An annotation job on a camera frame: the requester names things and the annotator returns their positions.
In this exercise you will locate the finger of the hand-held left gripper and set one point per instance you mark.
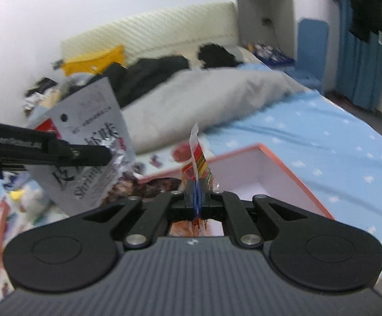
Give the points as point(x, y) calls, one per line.
point(85, 156)

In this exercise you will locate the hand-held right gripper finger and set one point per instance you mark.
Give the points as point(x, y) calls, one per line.
point(193, 200)
point(201, 200)

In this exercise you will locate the orange red snack packet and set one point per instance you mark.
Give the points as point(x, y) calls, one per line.
point(197, 164)

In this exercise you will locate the silver grey snack bag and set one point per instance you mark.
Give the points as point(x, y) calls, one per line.
point(92, 112)

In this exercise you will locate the pink cardboard box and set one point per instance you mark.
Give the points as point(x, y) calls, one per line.
point(276, 184)

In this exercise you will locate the white blue plush toy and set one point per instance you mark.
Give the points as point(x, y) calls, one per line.
point(29, 204)

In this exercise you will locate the pile of clothes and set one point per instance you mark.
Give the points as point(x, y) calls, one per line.
point(41, 95)

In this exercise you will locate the pink box lid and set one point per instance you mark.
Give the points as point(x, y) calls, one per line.
point(0, 223)

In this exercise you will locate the yellow pillow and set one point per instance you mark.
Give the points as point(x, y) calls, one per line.
point(92, 61)

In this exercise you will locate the grey pillow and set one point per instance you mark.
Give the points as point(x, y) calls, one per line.
point(210, 98)

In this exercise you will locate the black coat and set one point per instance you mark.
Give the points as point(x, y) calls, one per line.
point(148, 72)

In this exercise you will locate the blue star bed sheet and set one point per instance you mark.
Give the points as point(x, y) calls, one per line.
point(325, 154)

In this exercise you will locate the black fluffy garment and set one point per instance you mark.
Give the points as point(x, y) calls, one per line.
point(217, 56)

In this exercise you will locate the cream padded headboard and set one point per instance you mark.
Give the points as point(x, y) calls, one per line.
point(161, 29)

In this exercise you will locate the cluster of small bottles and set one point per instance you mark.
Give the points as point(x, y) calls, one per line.
point(270, 54)

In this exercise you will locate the blue chair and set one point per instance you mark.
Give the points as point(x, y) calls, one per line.
point(312, 49)

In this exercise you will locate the blue curtain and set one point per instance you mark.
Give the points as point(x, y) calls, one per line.
point(358, 65)

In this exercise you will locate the black hanging garment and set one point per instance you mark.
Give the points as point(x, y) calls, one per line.
point(365, 3)

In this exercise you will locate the black wall socket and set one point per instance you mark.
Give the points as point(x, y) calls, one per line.
point(266, 21)

